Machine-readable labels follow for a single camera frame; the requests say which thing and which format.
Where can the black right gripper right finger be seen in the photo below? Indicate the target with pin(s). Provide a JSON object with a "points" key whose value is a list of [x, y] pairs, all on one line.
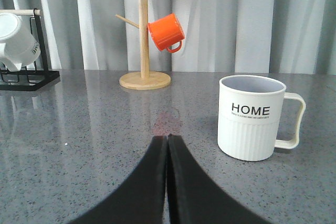
{"points": [[193, 197]]}

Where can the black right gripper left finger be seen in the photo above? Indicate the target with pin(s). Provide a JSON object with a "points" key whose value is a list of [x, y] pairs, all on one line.
{"points": [[140, 198]]}

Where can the white HOME mug on table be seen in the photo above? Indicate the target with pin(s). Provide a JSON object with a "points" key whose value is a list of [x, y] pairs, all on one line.
{"points": [[249, 111]]}

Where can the wooden mug tree stand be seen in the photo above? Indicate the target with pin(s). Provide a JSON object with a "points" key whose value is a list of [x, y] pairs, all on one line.
{"points": [[145, 79]]}

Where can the orange enamel mug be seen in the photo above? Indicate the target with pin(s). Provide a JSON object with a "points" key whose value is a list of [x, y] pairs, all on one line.
{"points": [[167, 33]]}

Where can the white ribbed hanging mug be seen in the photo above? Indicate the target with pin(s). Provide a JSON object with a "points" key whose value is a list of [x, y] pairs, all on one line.
{"points": [[19, 47]]}

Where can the black wire mug rack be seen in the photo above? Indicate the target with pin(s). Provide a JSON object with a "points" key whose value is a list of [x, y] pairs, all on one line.
{"points": [[36, 75]]}

